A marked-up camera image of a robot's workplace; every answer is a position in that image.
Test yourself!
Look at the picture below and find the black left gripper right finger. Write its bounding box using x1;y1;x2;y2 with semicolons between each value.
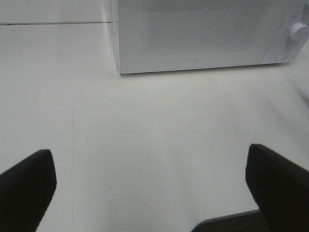
245;144;309;232

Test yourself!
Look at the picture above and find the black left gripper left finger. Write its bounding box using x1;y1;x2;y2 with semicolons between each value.
0;149;57;232

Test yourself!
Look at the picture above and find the round white door button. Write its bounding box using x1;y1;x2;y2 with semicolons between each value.
275;47;291;60

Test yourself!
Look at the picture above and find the white microwave door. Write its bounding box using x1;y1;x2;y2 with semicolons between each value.
116;0;294;74

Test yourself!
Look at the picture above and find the lower white control knob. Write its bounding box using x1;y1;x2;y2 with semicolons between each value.
289;22;309;41

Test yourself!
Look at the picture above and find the white microwave oven body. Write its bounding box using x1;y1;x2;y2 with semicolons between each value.
110;0;309;77

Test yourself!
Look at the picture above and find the dark mount under wrist camera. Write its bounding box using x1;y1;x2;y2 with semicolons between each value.
192;210;271;232

